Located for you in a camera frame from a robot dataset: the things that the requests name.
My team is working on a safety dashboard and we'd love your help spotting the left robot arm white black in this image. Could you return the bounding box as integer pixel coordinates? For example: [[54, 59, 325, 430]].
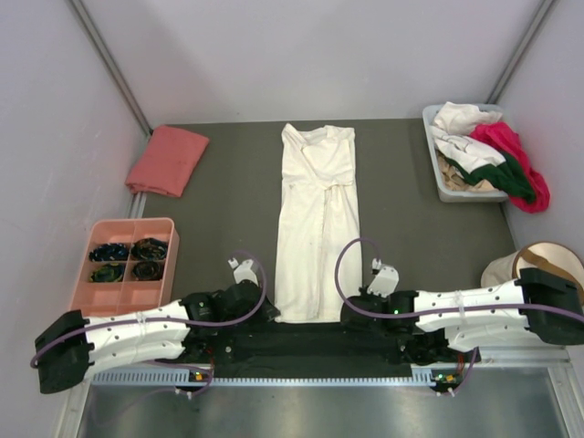
[[30, 280, 280, 395]]

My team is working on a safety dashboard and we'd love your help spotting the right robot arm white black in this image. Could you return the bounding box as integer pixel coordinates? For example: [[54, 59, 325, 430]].
[[340, 267, 583, 365]]

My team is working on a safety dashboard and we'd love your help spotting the pink compartment organizer tray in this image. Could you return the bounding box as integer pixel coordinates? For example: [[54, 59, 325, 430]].
[[69, 217, 180, 317]]

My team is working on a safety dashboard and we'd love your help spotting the grey plastic laundry basket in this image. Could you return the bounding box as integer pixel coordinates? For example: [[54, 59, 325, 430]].
[[422, 104, 508, 203]]

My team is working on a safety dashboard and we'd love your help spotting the tan garment in basket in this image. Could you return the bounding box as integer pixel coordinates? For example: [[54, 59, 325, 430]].
[[437, 151, 496, 193]]

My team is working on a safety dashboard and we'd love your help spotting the beige canvas round bag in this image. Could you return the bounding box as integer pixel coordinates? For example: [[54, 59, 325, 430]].
[[480, 241, 583, 304]]

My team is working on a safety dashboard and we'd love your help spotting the folded salmon pink t shirt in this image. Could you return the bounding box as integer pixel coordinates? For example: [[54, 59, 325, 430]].
[[125, 125, 210, 198]]

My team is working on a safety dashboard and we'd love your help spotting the white and green t shirt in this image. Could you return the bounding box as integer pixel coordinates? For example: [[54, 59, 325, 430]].
[[431, 127, 536, 203]]

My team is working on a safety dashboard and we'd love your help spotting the cream t shirt in basket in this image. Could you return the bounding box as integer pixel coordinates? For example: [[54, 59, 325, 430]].
[[433, 102, 503, 135]]

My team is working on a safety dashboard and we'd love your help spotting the magenta pink t shirt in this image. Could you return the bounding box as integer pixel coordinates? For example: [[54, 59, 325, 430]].
[[470, 121, 551, 214]]

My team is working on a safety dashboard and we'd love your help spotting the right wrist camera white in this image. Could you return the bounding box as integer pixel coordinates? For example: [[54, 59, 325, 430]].
[[366, 258, 400, 298]]

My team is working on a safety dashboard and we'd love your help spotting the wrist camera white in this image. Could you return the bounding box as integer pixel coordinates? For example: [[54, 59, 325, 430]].
[[366, 258, 400, 298], [227, 257, 259, 286]]

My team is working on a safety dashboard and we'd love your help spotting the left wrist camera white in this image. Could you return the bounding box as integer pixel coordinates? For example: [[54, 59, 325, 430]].
[[227, 257, 259, 286]]

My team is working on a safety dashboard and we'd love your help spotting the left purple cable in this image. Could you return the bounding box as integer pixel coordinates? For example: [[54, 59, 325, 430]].
[[29, 248, 268, 393]]

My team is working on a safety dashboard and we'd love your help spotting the purple cable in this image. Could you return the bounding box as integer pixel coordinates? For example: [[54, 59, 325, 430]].
[[335, 236, 584, 396], [29, 248, 268, 393]]

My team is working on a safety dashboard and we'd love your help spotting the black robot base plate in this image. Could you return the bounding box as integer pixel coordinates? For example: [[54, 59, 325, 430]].
[[179, 322, 459, 379]]

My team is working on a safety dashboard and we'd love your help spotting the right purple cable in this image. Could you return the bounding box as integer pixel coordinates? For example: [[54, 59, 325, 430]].
[[335, 236, 584, 396]]

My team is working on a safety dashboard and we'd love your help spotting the grey slotted cable duct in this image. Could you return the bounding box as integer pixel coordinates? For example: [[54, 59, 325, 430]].
[[90, 362, 475, 388]]

